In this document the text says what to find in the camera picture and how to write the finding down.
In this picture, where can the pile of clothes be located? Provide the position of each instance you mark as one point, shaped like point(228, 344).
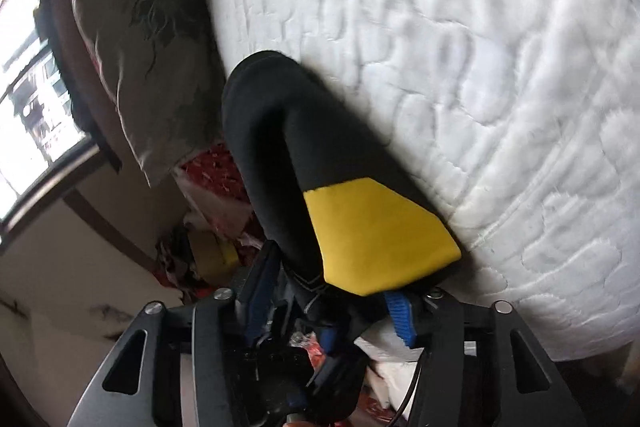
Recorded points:
point(220, 256)

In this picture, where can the red floral cushion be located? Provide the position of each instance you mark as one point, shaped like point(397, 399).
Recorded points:
point(215, 167)

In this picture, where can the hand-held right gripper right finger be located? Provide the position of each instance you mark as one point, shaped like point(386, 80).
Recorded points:
point(401, 319)

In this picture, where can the white quilted mattress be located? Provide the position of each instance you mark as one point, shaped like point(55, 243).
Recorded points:
point(450, 57)

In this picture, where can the white plastic bag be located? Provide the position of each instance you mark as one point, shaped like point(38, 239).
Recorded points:
point(215, 212)

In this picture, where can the grey floral pillow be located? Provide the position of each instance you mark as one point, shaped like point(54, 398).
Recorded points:
point(150, 82)

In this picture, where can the black pants with yellow patch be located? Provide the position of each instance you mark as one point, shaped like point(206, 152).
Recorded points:
point(280, 132)

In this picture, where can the barred window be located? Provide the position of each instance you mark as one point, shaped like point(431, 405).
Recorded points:
point(30, 57)

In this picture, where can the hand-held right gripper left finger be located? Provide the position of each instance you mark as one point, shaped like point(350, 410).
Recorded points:
point(261, 292)

